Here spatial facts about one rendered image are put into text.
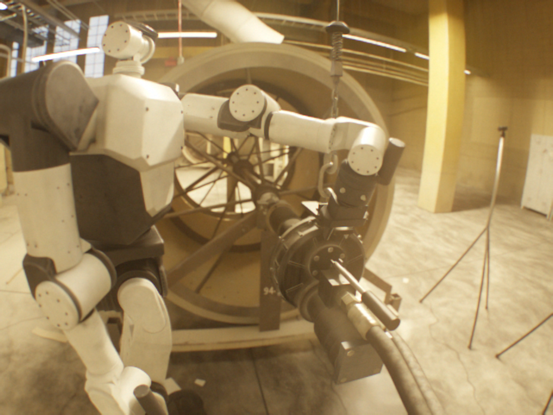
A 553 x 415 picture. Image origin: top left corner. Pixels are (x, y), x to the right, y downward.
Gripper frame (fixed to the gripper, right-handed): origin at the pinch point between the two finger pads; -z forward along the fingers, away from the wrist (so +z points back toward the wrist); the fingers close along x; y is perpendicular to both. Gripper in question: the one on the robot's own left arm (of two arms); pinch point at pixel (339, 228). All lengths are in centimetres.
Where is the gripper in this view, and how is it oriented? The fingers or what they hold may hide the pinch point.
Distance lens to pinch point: 73.3
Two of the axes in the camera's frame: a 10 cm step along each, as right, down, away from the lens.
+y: -1.9, -6.6, 7.3
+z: 1.4, -7.5, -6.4
